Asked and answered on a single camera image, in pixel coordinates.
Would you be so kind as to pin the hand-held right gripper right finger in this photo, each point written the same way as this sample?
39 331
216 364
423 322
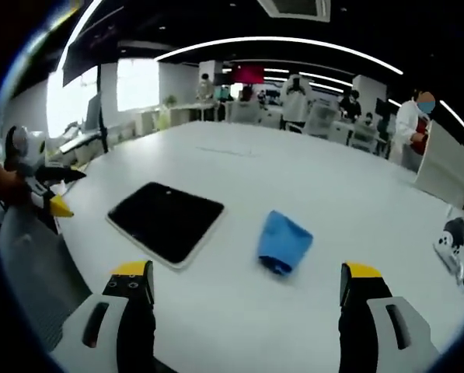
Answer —
387 322

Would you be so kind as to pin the grey office chair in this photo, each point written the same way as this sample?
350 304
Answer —
33 268

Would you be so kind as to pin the white standing board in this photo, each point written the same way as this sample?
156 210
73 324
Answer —
445 165

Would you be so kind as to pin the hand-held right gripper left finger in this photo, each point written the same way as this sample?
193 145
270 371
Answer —
99 322

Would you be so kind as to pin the blue cleaning cloth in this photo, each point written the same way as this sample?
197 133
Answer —
284 244

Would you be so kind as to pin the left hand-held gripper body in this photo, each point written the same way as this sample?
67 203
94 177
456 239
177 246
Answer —
21 149

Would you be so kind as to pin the red wall screen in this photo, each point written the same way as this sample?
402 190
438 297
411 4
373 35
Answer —
248 74

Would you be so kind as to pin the ceiling air vent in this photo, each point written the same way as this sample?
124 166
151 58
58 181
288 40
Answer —
297 8

